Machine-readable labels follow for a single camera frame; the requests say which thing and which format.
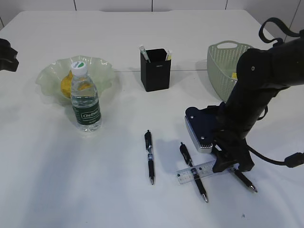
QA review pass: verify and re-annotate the black square pen holder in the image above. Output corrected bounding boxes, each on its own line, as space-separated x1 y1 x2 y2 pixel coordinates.
140 48 171 92

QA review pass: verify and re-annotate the teal utility knife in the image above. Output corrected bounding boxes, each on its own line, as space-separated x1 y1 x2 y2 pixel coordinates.
139 45 151 63

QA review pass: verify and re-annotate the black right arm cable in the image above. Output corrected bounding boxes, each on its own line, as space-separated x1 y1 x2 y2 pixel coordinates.
247 18 304 169

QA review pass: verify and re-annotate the black pen middle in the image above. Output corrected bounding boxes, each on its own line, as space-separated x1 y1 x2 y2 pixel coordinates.
180 142 209 203

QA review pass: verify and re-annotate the green woven plastic basket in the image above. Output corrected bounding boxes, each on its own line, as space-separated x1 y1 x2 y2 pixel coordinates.
207 40 252 102

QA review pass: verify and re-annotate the black pen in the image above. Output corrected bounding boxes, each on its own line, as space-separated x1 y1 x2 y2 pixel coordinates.
144 130 155 185
180 142 209 203
230 167 258 193

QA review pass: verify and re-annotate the clear water bottle green label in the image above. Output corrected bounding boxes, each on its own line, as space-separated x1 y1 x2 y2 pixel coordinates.
71 61 102 132

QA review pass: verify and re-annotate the yellow pear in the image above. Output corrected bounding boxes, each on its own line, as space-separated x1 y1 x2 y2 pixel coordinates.
59 71 95 99

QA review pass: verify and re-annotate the yellow-green utility knife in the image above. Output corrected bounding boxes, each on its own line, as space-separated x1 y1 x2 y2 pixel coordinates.
165 50 172 61

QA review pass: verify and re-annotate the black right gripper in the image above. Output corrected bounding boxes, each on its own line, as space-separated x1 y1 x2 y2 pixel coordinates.
212 85 278 173

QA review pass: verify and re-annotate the black pen right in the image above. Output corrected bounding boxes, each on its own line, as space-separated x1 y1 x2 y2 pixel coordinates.
230 167 258 193

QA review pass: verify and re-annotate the translucent green wavy glass plate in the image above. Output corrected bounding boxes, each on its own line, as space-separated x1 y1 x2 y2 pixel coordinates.
36 55 115 105

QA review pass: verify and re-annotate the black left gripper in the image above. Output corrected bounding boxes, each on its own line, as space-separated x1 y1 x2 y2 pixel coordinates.
0 38 19 72

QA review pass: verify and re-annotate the clear plastic ruler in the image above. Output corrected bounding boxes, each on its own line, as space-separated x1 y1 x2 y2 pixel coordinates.
176 160 236 184

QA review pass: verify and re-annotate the black pen left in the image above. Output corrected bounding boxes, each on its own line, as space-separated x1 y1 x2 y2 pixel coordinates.
144 130 155 185

